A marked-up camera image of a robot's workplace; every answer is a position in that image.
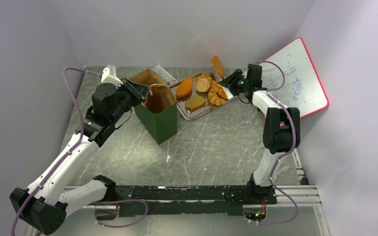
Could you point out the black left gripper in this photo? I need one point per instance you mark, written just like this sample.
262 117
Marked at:
139 92

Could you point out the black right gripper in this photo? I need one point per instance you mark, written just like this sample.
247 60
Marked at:
231 80

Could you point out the pale croissant fake bread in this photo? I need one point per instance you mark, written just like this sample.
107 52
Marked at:
212 96

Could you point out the green paper bag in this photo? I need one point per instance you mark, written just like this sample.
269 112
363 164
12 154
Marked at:
158 113

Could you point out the long orange fake baguette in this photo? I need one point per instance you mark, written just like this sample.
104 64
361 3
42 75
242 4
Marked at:
215 62

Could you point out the pale round fake bun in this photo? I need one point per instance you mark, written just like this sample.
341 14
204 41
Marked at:
203 84

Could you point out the metal baking tray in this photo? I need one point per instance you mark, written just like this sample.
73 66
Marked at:
181 102

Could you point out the round seeded fake bread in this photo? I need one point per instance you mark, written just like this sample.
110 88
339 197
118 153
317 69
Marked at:
194 103

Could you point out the smooth orange fake loaf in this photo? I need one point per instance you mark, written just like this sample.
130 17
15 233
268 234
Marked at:
184 88

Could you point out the braided orange fake bread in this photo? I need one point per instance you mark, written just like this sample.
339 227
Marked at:
220 93

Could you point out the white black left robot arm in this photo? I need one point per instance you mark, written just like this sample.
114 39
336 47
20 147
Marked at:
44 204

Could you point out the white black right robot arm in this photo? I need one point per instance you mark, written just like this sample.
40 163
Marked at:
281 133

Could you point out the clear plastic packet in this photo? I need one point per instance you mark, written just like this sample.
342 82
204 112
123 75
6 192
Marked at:
166 76

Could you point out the pink framed whiteboard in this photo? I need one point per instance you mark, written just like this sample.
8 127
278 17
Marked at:
292 72

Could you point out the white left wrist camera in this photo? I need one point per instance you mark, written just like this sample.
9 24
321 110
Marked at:
109 75

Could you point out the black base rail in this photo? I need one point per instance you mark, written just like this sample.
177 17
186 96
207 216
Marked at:
202 199

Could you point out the aluminium frame rail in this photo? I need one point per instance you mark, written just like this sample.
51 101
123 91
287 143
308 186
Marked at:
303 195

